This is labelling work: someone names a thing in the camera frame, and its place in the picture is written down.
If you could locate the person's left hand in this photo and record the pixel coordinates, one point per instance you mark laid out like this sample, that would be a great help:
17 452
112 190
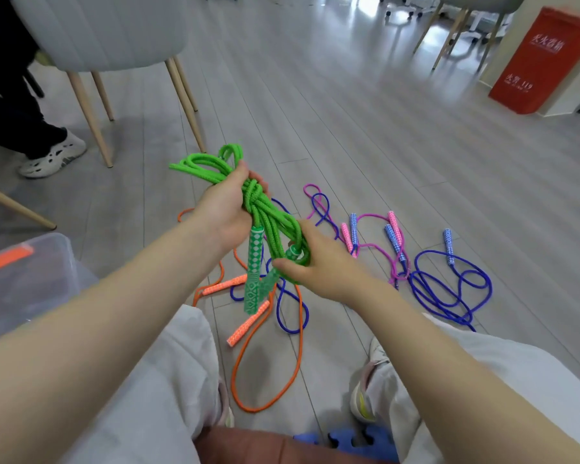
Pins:
225 207

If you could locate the person's right hand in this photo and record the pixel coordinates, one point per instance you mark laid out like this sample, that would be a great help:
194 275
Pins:
326 270

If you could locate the person's right thumb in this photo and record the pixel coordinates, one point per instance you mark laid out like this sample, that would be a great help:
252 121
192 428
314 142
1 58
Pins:
290 268

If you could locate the person's left thumb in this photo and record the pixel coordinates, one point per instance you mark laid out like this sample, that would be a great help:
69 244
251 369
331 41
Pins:
242 171

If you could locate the person's right forearm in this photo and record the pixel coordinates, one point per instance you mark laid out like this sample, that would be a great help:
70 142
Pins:
454 372

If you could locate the person's left forearm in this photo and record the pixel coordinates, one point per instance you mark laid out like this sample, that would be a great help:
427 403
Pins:
96 333

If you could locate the person's right shoe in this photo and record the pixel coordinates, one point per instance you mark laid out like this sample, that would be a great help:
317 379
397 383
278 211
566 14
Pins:
367 386

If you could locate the person's left shoe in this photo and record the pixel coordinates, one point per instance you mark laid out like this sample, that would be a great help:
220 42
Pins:
227 410

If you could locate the person's light trousers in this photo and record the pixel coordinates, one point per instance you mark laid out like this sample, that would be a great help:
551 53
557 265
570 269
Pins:
159 391

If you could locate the brown stool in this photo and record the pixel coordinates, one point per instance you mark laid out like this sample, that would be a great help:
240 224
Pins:
251 449

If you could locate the blue foam piece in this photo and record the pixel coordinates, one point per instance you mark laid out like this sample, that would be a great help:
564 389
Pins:
362 444

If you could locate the grey chair with wooden legs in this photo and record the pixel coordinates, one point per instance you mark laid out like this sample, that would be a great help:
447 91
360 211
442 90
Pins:
111 28
483 2

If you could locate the wooden chair leg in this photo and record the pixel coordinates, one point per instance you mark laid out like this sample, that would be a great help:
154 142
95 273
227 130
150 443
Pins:
14 205

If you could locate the white office chair base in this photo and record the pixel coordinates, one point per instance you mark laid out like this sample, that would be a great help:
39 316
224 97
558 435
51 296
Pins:
408 2

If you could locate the clear plastic storage box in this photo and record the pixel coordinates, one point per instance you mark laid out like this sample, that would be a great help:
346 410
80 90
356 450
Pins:
34 289

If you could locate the orange box latch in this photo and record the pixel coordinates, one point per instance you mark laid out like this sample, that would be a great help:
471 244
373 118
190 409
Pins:
5 258

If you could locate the red fire equipment box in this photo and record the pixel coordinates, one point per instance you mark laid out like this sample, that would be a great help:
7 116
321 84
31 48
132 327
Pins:
544 62

